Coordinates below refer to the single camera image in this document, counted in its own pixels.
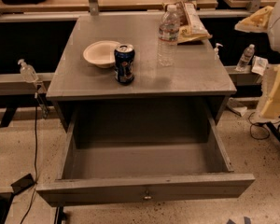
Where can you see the grey cabinet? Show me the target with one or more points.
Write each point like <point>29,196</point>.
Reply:
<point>196,71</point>

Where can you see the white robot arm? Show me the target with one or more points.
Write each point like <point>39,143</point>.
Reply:
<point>273,33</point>

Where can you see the hand sanitizer pump bottle left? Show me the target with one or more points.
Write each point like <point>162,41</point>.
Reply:
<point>27,72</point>

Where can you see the blue soda can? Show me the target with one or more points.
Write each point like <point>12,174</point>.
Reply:
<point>124,56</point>

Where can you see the white paper bowl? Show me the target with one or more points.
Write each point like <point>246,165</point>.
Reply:
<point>101,53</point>

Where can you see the background water bottle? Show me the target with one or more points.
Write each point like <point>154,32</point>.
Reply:
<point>246,57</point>

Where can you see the open grey top drawer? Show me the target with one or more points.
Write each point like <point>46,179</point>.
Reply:
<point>133,151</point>

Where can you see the white crumpled packet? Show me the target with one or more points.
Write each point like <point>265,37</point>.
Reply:
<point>259,65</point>

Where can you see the black device on floor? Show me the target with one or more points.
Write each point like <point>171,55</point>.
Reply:
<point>22,184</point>

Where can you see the clear plastic water bottle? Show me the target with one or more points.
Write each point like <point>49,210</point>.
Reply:
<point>168,36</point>

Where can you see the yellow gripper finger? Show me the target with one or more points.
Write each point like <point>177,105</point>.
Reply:
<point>255,23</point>
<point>269,103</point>

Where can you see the small pump bottle right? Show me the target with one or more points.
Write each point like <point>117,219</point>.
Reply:
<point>216,50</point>

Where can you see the wooden background table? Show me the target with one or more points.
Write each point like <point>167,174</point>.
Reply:
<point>83,5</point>

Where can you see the brown chip bag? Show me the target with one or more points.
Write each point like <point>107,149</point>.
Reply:
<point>191,27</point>

